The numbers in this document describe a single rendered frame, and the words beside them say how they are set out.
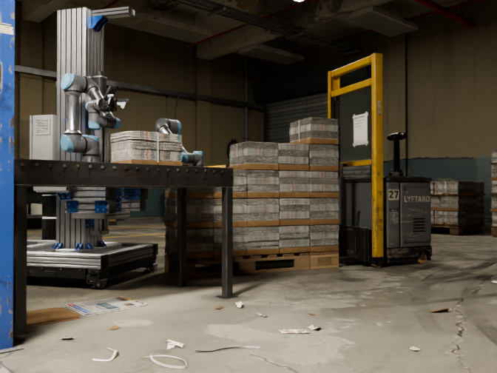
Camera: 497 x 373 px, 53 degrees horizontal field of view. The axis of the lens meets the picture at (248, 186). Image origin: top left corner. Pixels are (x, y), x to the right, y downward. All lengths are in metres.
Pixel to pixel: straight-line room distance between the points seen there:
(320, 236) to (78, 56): 2.41
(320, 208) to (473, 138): 6.13
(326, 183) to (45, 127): 2.30
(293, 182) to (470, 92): 6.49
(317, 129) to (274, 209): 0.80
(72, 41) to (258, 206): 1.90
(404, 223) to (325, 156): 0.94
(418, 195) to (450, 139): 5.59
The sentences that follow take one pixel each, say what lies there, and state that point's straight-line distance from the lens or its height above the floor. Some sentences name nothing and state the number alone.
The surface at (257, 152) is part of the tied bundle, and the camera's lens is 4.09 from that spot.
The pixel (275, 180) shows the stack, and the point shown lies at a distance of 4.15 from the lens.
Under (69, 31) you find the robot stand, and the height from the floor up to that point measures 1.86.
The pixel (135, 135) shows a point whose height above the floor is 1.00.
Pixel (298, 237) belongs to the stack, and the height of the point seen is 0.28.
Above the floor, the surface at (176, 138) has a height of 1.01.
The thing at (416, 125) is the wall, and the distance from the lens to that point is 10.68.
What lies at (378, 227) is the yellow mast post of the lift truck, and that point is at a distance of 4.47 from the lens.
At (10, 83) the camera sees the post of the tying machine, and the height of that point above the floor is 1.10.
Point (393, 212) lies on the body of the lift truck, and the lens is 4.61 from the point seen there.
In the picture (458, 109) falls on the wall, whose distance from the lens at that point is 10.32.
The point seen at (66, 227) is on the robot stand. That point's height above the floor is 0.39.
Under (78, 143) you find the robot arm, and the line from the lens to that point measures 3.64.
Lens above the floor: 0.64
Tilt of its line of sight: 1 degrees up
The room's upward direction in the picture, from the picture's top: straight up
